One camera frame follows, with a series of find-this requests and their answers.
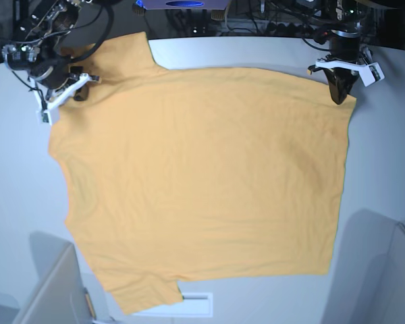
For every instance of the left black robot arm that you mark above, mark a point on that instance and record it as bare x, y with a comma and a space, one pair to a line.
347, 58

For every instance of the orange tool in bin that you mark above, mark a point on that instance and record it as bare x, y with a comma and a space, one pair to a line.
90, 305

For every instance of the purple blue device box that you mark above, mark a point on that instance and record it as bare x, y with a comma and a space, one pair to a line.
184, 4

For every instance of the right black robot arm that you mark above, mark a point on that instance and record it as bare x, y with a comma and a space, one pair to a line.
52, 21

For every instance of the orange yellow T-shirt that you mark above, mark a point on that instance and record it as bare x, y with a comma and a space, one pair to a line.
190, 175

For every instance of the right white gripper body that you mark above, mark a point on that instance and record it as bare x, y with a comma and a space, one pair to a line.
48, 76

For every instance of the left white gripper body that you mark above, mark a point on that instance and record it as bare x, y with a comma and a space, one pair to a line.
368, 70

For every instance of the white table slot plate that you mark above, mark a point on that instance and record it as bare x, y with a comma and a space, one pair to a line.
197, 305

